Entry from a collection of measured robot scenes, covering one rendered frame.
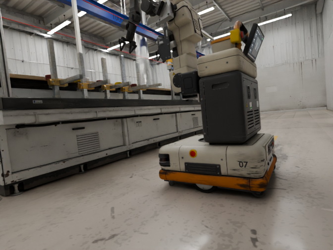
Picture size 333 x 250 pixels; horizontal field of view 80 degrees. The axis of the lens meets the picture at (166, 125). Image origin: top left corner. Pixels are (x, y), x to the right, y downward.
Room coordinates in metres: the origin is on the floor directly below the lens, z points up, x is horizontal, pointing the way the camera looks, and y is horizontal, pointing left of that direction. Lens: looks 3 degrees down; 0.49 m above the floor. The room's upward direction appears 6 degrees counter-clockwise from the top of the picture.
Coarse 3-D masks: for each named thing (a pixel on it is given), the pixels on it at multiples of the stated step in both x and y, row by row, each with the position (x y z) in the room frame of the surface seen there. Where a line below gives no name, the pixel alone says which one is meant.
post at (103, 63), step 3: (102, 57) 1.98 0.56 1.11; (102, 60) 1.97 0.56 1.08; (105, 60) 1.98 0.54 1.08; (102, 63) 1.97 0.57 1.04; (105, 63) 1.98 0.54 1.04; (102, 66) 1.98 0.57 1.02; (105, 66) 1.98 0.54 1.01; (102, 69) 1.98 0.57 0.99; (105, 69) 1.97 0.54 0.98; (102, 72) 1.98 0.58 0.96; (105, 72) 1.97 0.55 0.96; (105, 75) 1.97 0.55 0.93; (105, 78) 1.96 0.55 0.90; (105, 84) 1.97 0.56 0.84; (108, 84) 1.99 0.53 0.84; (105, 90) 1.97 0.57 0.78; (108, 90) 1.98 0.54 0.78; (105, 93) 1.98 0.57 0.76; (108, 93) 1.98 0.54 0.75; (105, 96) 1.98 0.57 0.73
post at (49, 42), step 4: (48, 40) 1.55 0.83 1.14; (52, 40) 1.57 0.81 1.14; (48, 44) 1.56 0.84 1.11; (52, 44) 1.57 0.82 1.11; (48, 48) 1.56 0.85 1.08; (52, 48) 1.57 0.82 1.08; (48, 52) 1.56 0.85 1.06; (52, 52) 1.56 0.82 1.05; (48, 56) 1.57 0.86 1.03; (52, 56) 1.56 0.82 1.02; (52, 60) 1.56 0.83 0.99; (52, 64) 1.55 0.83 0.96; (52, 68) 1.55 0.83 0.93; (52, 72) 1.55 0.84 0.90; (56, 72) 1.58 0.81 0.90; (52, 76) 1.56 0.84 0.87; (56, 76) 1.57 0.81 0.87; (56, 88) 1.56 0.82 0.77; (56, 92) 1.56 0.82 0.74
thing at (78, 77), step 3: (75, 75) 1.46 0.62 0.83; (78, 75) 1.44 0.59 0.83; (81, 75) 1.45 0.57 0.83; (66, 78) 1.52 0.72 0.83; (69, 78) 1.50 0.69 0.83; (72, 78) 1.48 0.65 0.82; (75, 78) 1.46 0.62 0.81; (78, 78) 1.45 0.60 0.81; (81, 78) 1.45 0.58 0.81; (60, 81) 1.57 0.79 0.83; (63, 81) 1.55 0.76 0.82; (66, 81) 1.53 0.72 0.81; (69, 81) 1.52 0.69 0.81; (72, 81) 1.53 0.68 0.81; (51, 87) 1.67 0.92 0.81
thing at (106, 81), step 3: (99, 81) 1.70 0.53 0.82; (102, 81) 1.68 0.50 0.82; (105, 81) 1.66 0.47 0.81; (108, 81) 1.65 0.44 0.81; (90, 84) 1.77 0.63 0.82; (93, 84) 1.75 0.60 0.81; (96, 84) 1.72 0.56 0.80; (99, 84) 1.70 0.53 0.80; (102, 84) 1.70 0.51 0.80; (90, 87) 1.79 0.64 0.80; (78, 90) 1.89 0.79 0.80
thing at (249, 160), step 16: (176, 144) 1.35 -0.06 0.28; (192, 144) 1.28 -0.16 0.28; (208, 144) 1.22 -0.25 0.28; (256, 144) 1.08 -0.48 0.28; (160, 160) 1.33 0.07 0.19; (176, 160) 1.25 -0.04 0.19; (192, 160) 1.19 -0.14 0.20; (208, 160) 1.13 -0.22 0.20; (224, 160) 1.08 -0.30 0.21; (240, 160) 1.03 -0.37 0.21; (256, 160) 0.99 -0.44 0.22; (272, 160) 1.30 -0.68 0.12; (160, 176) 1.33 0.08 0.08; (176, 176) 1.25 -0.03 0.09; (192, 176) 1.19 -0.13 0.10; (208, 176) 1.14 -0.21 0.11; (224, 176) 1.09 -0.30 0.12; (240, 176) 1.04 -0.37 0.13; (256, 176) 1.00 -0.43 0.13; (256, 192) 1.02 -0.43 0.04
